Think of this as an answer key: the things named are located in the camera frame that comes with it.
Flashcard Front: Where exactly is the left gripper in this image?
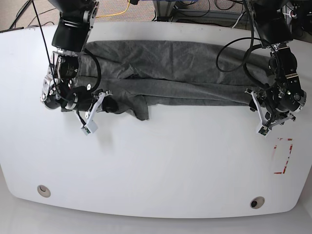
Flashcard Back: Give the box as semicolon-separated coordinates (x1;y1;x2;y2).
245;85;307;129

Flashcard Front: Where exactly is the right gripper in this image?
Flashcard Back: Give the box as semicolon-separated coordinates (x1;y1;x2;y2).
70;89;119;124

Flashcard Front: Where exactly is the grey t-shirt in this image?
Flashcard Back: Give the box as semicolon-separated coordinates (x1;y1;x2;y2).
60;39;281;121

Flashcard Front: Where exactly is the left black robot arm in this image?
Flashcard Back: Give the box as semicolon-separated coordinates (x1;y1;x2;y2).
239;0;307;136

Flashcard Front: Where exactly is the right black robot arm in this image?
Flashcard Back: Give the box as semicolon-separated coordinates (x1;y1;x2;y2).
40;0;119;115

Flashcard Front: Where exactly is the red tape rectangle marking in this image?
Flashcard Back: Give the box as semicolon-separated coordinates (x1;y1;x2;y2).
272;138;293;175

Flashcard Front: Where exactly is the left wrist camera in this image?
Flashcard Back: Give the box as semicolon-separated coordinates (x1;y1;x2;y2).
257;125;271;137

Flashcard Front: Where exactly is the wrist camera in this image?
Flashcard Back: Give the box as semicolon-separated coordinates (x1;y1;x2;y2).
81;122;98;136
257;125;271;137

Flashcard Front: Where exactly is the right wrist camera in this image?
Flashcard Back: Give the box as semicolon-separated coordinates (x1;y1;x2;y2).
81;122;98;136

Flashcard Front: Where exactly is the right table cable grommet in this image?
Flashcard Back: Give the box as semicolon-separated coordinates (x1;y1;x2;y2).
250;196;265;209

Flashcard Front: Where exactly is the table cable grommet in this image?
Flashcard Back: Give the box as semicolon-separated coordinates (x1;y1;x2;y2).
37;185;51;198
250;196;265;209

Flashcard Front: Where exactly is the yellow cable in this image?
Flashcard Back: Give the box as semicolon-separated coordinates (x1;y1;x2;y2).
96;0;130;19

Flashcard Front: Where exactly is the left table cable grommet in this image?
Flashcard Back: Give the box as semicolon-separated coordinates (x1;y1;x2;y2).
37;185;51;198

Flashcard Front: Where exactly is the aluminium frame stand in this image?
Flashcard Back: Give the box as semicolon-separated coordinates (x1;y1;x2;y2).
152;0;249;28

